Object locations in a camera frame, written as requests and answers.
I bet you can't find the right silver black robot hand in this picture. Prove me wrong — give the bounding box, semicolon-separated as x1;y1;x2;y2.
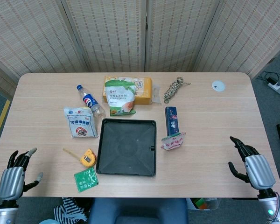
228;136;276;191

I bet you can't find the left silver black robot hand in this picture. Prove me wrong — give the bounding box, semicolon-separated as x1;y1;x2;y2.
0;147;44;201

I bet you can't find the pink white seasoning bag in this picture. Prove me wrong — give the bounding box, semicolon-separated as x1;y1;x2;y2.
161;132;187;152

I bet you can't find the green tea packet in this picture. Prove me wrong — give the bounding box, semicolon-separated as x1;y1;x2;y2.
74;167;100;194

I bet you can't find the black plastic tray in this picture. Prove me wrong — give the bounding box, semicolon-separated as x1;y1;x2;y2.
95;118;157;177

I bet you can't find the clear plastic storage box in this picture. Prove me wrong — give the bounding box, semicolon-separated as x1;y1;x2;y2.
186;197;221;210

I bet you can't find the black white striped cloth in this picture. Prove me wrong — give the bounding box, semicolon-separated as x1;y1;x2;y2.
53;197;88;223

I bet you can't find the yellow tape measure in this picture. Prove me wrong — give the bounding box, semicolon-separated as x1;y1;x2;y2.
62;148;98;168

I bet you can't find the white power strip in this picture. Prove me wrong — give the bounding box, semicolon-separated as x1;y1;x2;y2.
267;78;280;98

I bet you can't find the white caster sugar bag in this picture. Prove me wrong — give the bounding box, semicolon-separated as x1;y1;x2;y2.
63;106;98;139

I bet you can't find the dark blue printed box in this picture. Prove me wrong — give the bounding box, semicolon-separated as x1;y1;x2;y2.
165;106;180;137

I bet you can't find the empty Pepsi plastic bottle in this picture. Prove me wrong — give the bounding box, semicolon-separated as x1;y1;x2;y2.
76;84;106;119

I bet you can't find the blue padded seat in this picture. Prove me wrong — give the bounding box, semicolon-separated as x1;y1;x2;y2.
88;197;189;224

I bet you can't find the green white corn starch bag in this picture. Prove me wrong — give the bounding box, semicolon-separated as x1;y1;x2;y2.
104;79;137;117

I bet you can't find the yellow wrapped package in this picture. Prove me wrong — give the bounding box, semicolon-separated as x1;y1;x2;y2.
102;76;163;106

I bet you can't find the woven folding screen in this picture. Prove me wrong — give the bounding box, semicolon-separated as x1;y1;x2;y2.
0;0;280;91

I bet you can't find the white round cable grommet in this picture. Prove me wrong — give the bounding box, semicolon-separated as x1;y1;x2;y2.
211;80;226;92

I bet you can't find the black power cable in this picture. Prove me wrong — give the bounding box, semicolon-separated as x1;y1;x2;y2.
256;71;280;83

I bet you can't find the coiled speckled rope bundle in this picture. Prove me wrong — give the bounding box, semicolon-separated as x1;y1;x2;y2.
163;77;191;104

